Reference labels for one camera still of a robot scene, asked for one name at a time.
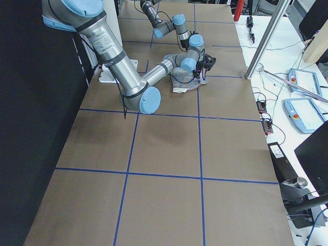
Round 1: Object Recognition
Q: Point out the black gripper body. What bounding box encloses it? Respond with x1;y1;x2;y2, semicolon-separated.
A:
193;54;216;78

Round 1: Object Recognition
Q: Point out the navy white striped polo shirt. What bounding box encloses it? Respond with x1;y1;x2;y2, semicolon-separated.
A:
170;67;208;93

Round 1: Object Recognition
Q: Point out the black tripod stick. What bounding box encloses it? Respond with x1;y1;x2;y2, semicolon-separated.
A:
247;0;255;43

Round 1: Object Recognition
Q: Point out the red object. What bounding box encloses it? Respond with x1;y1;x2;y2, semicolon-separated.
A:
234;0;245;22

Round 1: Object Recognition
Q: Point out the orange black connector block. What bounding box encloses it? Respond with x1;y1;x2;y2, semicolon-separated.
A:
256;100;267;114
261;119;273;136

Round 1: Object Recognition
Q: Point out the left teach pendant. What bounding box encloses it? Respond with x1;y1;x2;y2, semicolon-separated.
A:
288;68;322;96

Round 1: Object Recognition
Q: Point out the teach pendant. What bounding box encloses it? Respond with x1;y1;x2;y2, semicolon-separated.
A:
283;97;326;134
288;68;322;96

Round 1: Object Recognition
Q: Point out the green tipped metal rod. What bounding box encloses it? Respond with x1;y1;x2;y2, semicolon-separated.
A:
256;63;328;104

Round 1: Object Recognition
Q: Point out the right teach pendant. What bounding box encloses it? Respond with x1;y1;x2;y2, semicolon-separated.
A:
283;97;326;134

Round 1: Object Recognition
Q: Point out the beige board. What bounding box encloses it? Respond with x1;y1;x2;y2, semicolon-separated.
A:
303;20;328;64

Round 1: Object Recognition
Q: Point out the black monitor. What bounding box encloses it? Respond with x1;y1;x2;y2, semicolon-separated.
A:
294;122;328;195

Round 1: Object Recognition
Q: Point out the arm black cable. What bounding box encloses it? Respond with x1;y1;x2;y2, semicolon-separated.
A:
81;38;208;120

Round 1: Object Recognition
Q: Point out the aluminium frame post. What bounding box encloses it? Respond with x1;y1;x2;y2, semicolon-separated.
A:
245;0;290;79

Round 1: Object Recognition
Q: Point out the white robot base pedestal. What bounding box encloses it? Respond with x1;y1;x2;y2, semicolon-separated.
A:
99;65;124;83

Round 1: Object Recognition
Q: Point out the black camera stand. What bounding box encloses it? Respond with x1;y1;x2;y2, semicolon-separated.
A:
268;142;327;229

